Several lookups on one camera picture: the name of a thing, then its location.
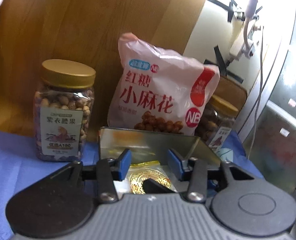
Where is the wooden board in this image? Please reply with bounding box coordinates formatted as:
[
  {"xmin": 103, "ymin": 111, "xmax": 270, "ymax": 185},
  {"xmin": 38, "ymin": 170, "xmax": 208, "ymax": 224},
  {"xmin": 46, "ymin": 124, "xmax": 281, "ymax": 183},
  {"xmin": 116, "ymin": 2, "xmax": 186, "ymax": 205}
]
[{"xmin": 0, "ymin": 0, "xmax": 205, "ymax": 141}]

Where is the cashew jar gold lid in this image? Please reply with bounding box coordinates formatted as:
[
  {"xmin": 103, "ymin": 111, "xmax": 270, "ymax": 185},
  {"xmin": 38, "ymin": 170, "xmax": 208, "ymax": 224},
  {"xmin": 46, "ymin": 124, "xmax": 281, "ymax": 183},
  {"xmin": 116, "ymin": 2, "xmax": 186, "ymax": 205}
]
[{"xmin": 34, "ymin": 59, "xmax": 96, "ymax": 162}]

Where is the pecan jar gold lid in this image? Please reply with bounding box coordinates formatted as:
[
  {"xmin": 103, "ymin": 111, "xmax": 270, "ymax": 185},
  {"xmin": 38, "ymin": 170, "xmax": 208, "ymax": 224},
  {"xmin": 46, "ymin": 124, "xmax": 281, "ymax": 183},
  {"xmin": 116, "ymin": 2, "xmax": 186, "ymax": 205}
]
[{"xmin": 195, "ymin": 95, "xmax": 239, "ymax": 153}]

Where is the black sheep tin box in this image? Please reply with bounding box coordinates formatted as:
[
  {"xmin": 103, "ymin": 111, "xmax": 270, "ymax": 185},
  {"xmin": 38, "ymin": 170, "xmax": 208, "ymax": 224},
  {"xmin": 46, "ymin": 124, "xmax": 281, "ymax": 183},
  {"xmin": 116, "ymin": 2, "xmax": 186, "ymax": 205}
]
[{"xmin": 98, "ymin": 127, "xmax": 221, "ymax": 192}]

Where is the pink twisted snack bag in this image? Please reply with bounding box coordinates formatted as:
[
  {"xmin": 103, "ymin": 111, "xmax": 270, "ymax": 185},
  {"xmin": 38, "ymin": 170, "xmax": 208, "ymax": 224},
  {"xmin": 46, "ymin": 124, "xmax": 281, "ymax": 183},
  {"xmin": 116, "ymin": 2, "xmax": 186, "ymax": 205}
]
[{"xmin": 107, "ymin": 33, "xmax": 220, "ymax": 135}]

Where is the gold foil packet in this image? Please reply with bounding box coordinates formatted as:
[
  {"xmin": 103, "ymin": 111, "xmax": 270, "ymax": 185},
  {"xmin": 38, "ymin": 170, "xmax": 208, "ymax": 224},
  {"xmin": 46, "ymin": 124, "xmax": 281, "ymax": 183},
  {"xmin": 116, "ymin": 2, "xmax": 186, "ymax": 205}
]
[{"xmin": 126, "ymin": 160, "xmax": 177, "ymax": 194}]

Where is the blue printed cloth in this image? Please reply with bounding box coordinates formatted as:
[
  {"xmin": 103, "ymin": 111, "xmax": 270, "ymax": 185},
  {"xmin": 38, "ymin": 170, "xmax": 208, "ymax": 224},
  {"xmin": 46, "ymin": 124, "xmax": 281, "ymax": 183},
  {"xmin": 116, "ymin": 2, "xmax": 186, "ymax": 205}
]
[{"xmin": 0, "ymin": 129, "xmax": 265, "ymax": 240}]

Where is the white cable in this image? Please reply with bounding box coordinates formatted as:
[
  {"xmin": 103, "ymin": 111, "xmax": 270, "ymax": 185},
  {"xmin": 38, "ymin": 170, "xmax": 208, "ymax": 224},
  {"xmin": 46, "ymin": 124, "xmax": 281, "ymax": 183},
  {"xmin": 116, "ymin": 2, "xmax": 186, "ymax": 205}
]
[{"xmin": 242, "ymin": 17, "xmax": 265, "ymax": 160}]

